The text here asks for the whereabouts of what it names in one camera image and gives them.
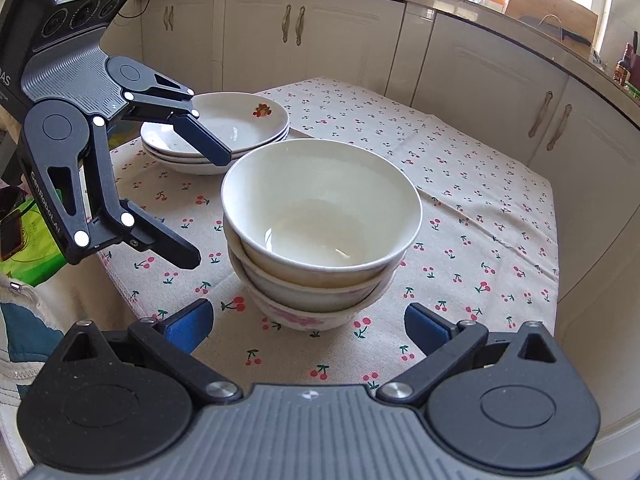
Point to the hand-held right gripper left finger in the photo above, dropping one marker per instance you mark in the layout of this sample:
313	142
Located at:
187	325

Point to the wooden cutting board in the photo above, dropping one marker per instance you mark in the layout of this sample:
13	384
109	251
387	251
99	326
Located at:
545	5

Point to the dark soy sauce bottle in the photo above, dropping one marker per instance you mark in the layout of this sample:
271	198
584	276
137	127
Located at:
622	67

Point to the cherry-print tablecloth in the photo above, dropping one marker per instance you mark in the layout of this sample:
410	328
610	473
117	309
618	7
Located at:
475	200

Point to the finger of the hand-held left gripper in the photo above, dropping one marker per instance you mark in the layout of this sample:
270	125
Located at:
210	142
165	245

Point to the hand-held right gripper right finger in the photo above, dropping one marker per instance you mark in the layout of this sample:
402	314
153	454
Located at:
425	327

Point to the dark glossy device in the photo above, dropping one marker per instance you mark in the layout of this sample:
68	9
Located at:
10	230

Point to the green packet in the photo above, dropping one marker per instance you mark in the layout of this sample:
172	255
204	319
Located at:
35	255

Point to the white pink-flower bowl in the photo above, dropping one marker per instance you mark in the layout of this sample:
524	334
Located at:
300	287
320	210
310	317

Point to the person's light patterned clothing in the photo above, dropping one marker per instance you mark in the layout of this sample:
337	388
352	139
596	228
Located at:
25	320

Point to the white fruit-print plate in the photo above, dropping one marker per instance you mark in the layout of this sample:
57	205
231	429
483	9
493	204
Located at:
166	157
240	125
200	170

